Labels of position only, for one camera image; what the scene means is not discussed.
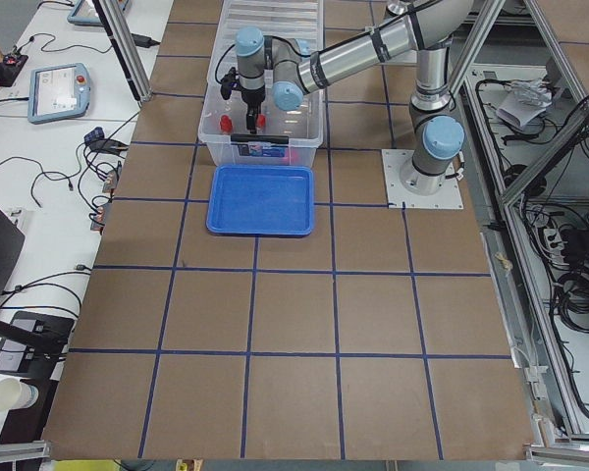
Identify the black power adapter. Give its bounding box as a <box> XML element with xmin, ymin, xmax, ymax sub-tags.
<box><xmin>132</xmin><ymin>33</ymin><xmax>160</xmax><ymax>48</ymax></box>

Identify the teach pendant tablet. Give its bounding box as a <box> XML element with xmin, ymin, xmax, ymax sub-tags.
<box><xmin>67</xmin><ymin>0</ymin><xmax>102</xmax><ymax>26</ymax></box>
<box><xmin>27</xmin><ymin>63</ymin><xmax>90</xmax><ymax>125</ymax></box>

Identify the far teach pendant tablet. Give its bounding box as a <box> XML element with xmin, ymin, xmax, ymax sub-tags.
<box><xmin>67</xmin><ymin>0</ymin><xmax>102</xmax><ymax>26</ymax></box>

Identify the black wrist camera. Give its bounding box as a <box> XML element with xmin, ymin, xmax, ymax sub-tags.
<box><xmin>220</xmin><ymin>67</ymin><xmax>240</xmax><ymax>100</ymax></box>

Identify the white paper cup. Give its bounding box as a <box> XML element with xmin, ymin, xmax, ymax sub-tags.
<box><xmin>0</xmin><ymin>378</ymin><xmax>39</xmax><ymax>412</ymax></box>

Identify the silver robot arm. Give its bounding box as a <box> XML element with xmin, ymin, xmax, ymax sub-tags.
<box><xmin>217</xmin><ymin>1</ymin><xmax>473</xmax><ymax>196</ymax></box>

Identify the red toy block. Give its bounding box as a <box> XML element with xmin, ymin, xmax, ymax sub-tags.
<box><xmin>256</xmin><ymin>114</ymin><xmax>266</xmax><ymax>131</ymax></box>

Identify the red block in box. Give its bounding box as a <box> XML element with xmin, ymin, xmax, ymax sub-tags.
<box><xmin>219</xmin><ymin>115</ymin><xmax>234</xmax><ymax>134</ymax></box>

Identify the black cable bundle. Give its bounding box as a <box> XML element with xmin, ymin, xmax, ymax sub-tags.
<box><xmin>549</xmin><ymin>271</ymin><xmax>589</xmax><ymax>337</ymax></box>

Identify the white power strip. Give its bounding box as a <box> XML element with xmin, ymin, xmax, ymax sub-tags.
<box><xmin>541</xmin><ymin>227</ymin><xmax>564</xmax><ymax>256</ymax></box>

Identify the black monitor stand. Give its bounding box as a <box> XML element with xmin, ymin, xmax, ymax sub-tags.
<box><xmin>0</xmin><ymin>310</ymin><xmax>75</xmax><ymax>380</ymax></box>

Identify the clear plastic box lid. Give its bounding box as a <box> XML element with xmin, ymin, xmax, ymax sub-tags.
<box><xmin>213</xmin><ymin>0</ymin><xmax>324</xmax><ymax>54</ymax></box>

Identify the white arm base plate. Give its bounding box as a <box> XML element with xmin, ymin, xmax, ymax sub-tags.
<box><xmin>381</xmin><ymin>149</ymin><xmax>463</xmax><ymax>210</ymax></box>

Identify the near teach pendant tablet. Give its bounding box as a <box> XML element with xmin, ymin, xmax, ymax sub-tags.
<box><xmin>27</xmin><ymin>63</ymin><xmax>90</xmax><ymax>125</ymax></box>

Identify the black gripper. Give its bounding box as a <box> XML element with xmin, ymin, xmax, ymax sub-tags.
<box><xmin>241</xmin><ymin>86</ymin><xmax>265</xmax><ymax>134</ymax></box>

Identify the clear plastic storage box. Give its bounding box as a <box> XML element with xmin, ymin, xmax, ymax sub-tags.
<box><xmin>197</xmin><ymin>0</ymin><xmax>325</xmax><ymax>168</ymax></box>

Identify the crumpled white paper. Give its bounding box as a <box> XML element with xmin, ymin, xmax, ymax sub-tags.
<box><xmin>496</xmin><ymin>78</ymin><xmax>553</xmax><ymax>130</ymax></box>

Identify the aluminium frame post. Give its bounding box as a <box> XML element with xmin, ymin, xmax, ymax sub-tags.
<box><xmin>93</xmin><ymin>0</ymin><xmax>152</xmax><ymax>103</ymax></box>

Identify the blue plastic tray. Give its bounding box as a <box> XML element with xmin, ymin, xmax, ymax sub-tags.
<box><xmin>206</xmin><ymin>165</ymin><xmax>315</xmax><ymax>237</ymax></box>

